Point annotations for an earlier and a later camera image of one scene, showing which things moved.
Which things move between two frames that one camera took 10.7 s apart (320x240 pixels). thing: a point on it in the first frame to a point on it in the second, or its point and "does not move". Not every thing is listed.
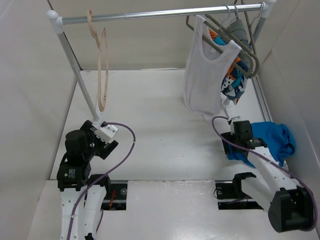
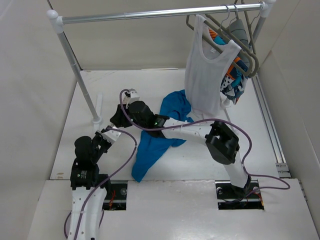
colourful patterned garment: x=233 y=83 does not move
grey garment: x=238 y=31 does not move
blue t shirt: x=278 y=137 to x=149 y=146
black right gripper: x=228 y=136 to x=119 y=119
